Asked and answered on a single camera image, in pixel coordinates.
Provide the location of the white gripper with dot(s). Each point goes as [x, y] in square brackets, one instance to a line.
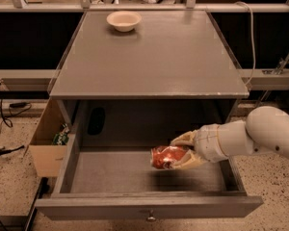
[207, 143]

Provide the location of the crushed red coke can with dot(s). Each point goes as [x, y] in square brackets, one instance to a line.
[165, 157]

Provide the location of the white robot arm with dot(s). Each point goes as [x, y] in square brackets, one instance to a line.
[265, 130]

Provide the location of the metal drawer knob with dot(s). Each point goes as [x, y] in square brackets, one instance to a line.
[151, 217]

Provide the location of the open grey top drawer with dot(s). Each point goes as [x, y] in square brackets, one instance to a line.
[106, 172]

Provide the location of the grey wooden cabinet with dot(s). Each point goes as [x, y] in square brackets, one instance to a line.
[145, 87]

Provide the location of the green chip bag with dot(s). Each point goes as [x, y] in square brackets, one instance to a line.
[61, 138]

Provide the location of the brown cardboard box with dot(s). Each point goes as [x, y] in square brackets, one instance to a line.
[47, 156]

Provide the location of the white paper bowl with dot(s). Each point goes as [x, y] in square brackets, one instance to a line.
[124, 21]

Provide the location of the black tool on floor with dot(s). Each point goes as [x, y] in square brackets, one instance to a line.
[8, 151]

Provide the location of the grey metal rail frame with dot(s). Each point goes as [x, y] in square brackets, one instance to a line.
[216, 6]

